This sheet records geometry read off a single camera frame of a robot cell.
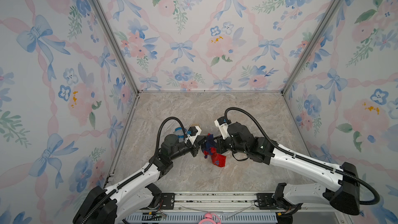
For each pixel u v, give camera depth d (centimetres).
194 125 101
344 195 38
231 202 75
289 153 48
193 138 63
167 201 75
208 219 69
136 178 50
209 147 70
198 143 68
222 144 63
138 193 59
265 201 73
